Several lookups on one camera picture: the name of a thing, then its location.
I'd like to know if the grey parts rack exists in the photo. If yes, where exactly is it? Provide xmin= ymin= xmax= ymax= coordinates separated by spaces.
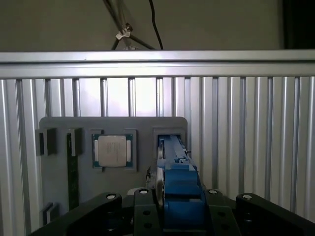
xmin=35 ymin=117 xmax=190 ymax=223

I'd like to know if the black upright post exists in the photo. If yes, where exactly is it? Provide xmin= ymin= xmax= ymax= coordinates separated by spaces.
xmin=282 ymin=0 xmax=315 ymax=50

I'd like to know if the silver CPU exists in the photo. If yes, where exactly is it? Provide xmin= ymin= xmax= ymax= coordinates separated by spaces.
xmin=92 ymin=134 xmax=133 ymax=169

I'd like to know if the thin black cable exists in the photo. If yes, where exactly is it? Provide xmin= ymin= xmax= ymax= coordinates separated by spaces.
xmin=147 ymin=0 xmax=164 ymax=51

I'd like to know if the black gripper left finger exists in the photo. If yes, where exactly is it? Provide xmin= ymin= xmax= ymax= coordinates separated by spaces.
xmin=31 ymin=188 xmax=165 ymax=236

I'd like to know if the hard disk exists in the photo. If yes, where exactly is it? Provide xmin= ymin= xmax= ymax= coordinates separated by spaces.
xmin=146 ymin=134 xmax=210 ymax=236

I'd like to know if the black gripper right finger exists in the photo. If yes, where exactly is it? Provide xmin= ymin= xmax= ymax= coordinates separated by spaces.
xmin=205 ymin=188 xmax=315 ymax=236

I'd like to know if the green RAM stick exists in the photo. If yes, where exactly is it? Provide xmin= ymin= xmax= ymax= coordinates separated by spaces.
xmin=67 ymin=139 xmax=80 ymax=211

